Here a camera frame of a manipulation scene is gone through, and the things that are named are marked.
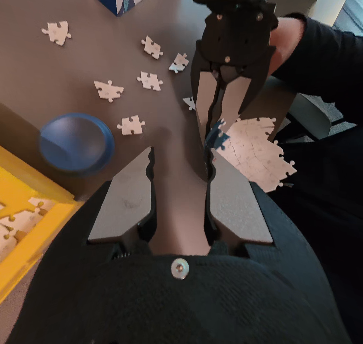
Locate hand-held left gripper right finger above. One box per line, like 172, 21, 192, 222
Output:
204, 148, 274, 246

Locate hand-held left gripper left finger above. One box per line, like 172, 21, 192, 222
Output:
87, 146, 158, 244

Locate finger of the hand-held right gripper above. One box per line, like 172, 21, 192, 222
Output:
195, 70, 220, 152
218, 76, 251, 126

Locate single curved puzzle piece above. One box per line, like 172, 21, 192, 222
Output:
205, 119, 231, 152

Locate partly built puzzle ball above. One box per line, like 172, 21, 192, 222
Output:
203, 117, 298, 194

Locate white puzzle pieces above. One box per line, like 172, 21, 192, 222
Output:
41, 21, 196, 136

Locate person's right forearm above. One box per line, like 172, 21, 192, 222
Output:
271, 12, 363, 126

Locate blue plastic ball stand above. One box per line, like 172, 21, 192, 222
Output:
38, 112, 115, 177

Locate heap of loose puzzle pieces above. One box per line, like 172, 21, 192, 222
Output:
0, 197, 57, 262

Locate person's right hand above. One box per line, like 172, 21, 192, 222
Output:
268, 16, 307, 76

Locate person's dark clothed body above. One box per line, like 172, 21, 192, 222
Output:
269, 117, 363, 344

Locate yellow plastic bin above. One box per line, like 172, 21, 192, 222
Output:
0, 146, 83, 305

